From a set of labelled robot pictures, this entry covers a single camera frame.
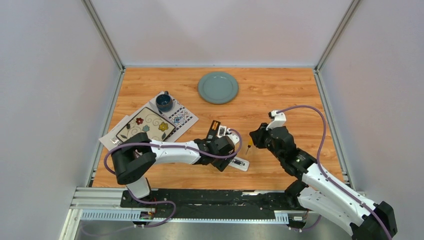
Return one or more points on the white remote with QR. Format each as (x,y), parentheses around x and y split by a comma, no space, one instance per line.
(221,131)

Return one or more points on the white remote with batteries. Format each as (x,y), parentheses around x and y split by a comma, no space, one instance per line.
(240,164)

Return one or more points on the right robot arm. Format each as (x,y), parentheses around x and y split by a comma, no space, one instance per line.
(318,190)

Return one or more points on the floral square plate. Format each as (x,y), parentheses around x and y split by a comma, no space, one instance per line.
(146,121)

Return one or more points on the yellow handled screwdriver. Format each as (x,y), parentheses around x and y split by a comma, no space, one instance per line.
(249,145)

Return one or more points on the dark blue cup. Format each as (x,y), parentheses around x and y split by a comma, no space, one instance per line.
(164,102)

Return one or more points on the black remote control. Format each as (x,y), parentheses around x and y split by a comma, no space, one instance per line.
(213,130)

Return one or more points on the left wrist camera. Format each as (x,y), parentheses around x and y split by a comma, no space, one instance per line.
(233,135)

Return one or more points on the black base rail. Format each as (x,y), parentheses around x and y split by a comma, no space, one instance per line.
(222,204)

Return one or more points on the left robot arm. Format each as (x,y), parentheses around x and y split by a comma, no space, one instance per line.
(131,160)

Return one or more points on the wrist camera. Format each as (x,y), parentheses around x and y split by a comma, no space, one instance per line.
(233,135)
(278,119)

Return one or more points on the patterned paper placemat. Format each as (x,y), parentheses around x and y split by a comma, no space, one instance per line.
(180,116)

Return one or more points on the grey-green round plate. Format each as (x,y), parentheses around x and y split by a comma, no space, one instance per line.
(218,87)

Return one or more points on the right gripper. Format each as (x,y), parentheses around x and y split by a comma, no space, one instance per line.
(257,136)

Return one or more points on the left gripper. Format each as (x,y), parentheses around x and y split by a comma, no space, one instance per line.
(222,164)

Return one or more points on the metal fork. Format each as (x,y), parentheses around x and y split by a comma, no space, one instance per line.
(115,141)

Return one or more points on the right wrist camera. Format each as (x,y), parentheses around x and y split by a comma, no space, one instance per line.
(278,119)

